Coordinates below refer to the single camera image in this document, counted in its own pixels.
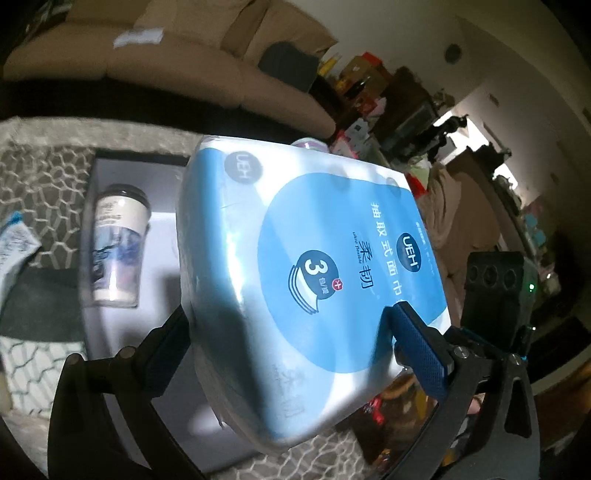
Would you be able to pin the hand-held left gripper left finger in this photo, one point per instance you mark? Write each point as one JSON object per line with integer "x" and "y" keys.
{"x": 161, "y": 346}

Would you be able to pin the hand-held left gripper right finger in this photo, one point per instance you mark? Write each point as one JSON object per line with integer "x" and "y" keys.
{"x": 418, "y": 350}

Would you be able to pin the grey cardboard box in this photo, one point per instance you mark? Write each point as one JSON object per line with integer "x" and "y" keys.
{"x": 120, "y": 332}

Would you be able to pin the white cup with black lid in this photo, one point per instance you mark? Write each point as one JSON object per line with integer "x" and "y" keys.
{"x": 117, "y": 249}

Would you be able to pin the blue white tissue pack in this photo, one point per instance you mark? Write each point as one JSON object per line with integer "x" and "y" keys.
{"x": 300, "y": 254}

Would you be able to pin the white round container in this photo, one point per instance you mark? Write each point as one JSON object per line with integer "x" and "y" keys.
{"x": 310, "y": 144}

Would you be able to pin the pile of snack packets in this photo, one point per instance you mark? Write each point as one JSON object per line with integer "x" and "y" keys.
{"x": 401, "y": 415}

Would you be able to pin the brown cloth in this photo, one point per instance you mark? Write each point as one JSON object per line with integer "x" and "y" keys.
{"x": 461, "y": 221}

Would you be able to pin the dark cloth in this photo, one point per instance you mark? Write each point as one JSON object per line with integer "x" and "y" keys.
{"x": 41, "y": 300}

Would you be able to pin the blue white packet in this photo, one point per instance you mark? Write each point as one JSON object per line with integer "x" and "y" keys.
{"x": 16, "y": 249}

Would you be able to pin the grey patterned tablecloth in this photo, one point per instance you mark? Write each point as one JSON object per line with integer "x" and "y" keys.
{"x": 41, "y": 175}

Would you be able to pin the cluttered shelf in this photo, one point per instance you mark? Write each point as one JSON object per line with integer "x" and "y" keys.
{"x": 378, "y": 92}

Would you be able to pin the brown sofa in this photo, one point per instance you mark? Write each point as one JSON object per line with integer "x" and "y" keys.
{"x": 184, "y": 78}

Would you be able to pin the dark grey cushion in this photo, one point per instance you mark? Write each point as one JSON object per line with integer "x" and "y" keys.
{"x": 288, "y": 67}

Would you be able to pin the white papers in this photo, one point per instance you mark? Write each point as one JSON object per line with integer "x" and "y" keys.
{"x": 138, "y": 38}

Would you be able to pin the round wall fixture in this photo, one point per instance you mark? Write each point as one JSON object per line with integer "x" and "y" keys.
{"x": 453, "y": 53}

